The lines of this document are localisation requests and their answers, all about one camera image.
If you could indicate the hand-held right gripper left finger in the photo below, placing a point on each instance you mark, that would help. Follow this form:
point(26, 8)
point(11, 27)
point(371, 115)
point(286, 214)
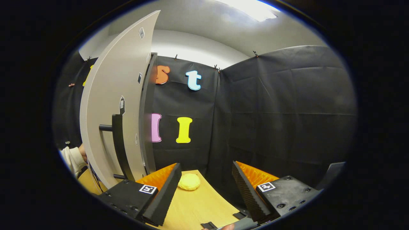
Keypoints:
point(166, 195)

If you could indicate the dark grey chair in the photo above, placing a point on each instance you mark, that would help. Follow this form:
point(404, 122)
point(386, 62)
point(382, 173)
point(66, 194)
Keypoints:
point(332, 174)

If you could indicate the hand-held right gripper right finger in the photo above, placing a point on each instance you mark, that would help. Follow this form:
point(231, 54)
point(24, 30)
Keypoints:
point(249, 195)

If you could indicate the long ceiling light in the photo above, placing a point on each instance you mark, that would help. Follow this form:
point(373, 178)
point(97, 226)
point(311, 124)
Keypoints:
point(252, 8)

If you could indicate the beige cabinet door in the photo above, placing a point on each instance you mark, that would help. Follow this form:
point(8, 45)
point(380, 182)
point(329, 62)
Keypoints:
point(108, 95)

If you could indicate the yellow lumpy object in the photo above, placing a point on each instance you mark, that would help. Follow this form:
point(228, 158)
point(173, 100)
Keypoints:
point(189, 181)

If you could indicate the black backdrop cloth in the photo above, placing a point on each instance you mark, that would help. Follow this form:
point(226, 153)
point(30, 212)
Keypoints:
point(271, 111)

